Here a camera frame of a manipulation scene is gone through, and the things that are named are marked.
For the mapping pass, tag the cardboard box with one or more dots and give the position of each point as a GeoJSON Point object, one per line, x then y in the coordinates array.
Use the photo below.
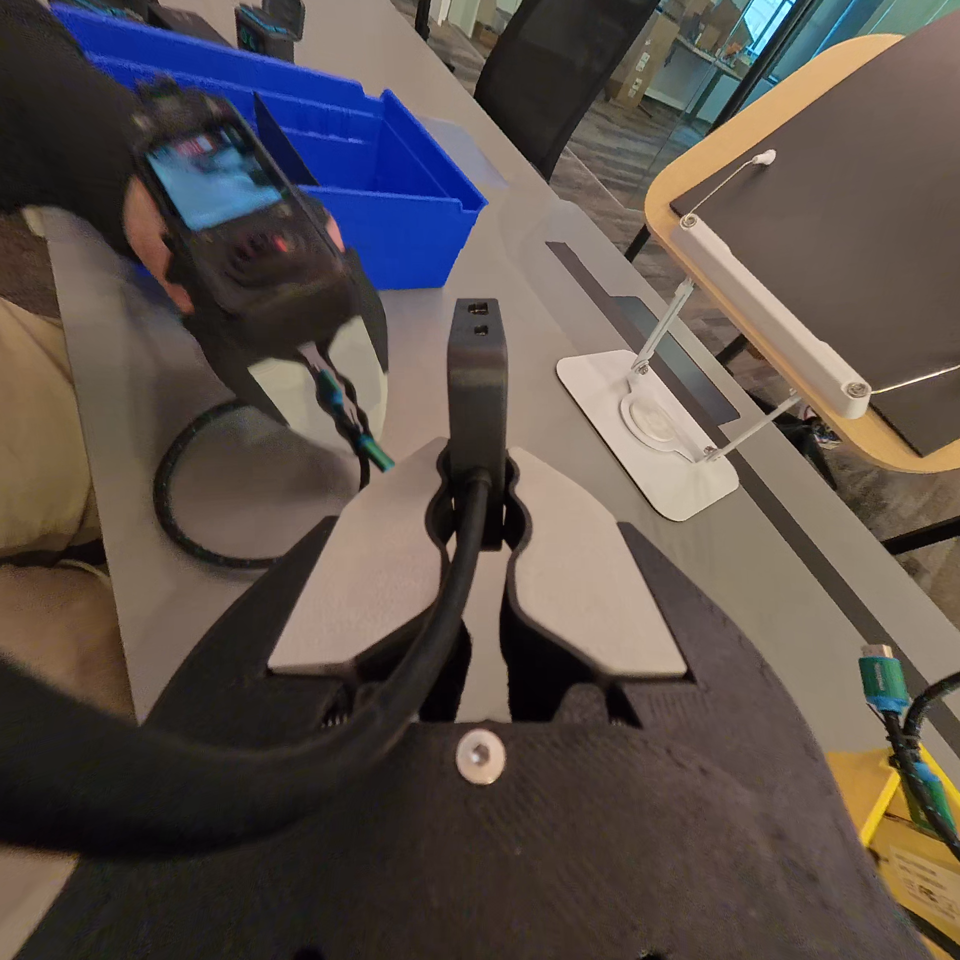
{"type": "Point", "coordinates": [645, 52]}

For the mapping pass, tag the person's left forearm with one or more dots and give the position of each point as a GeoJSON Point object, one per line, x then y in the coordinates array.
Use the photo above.
{"type": "Point", "coordinates": [52, 112]}

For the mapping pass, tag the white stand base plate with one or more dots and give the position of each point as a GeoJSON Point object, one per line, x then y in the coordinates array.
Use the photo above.
{"type": "Point", "coordinates": [660, 337]}

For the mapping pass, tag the person's left hand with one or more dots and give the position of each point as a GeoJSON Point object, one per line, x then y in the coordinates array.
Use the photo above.
{"type": "Point", "coordinates": [150, 240]}

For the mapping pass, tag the wood edged black board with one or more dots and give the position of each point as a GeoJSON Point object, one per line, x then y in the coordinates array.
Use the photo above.
{"type": "Point", "coordinates": [862, 225]}

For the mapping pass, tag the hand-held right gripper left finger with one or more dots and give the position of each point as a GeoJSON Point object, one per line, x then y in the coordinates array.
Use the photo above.
{"type": "Point", "coordinates": [360, 570]}

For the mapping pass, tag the black mesh office chair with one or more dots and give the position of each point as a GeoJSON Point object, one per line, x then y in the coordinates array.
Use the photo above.
{"type": "Point", "coordinates": [540, 75]}

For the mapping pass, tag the blue plastic bin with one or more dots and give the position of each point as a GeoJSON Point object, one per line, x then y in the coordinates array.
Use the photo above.
{"type": "Point", "coordinates": [390, 217]}

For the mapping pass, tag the yellow plastic bin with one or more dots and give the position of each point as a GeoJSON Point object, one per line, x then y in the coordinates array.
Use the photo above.
{"type": "Point", "coordinates": [855, 787]}

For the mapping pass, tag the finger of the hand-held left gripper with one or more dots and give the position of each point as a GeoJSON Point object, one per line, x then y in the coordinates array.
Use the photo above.
{"type": "Point", "coordinates": [296, 386]}
{"type": "Point", "coordinates": [369, 367]}

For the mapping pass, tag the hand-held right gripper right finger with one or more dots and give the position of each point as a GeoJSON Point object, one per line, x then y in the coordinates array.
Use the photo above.
{"type": "Point", "coordinates": [585, 570]}

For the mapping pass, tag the person's beige trousers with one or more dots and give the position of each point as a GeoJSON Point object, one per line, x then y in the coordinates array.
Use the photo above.
{"type": "Point", "coordinates": [37, 420]}

